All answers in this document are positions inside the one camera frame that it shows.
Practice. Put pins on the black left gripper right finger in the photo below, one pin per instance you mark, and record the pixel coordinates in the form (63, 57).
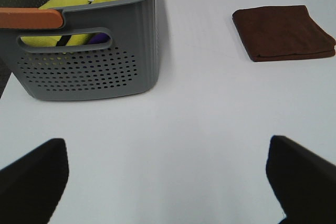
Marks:
(303, 182)

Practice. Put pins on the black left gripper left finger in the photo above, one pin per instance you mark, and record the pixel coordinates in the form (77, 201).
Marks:
(32, 186)

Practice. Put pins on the brown towel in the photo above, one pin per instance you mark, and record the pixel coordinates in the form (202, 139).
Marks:
(279, 33)

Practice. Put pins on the grey perforated plastic basket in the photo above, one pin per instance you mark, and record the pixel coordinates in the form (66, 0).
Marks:
(120, 59)

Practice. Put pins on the orange wooden basket handle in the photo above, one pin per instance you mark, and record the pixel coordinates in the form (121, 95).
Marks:
(30, 18)

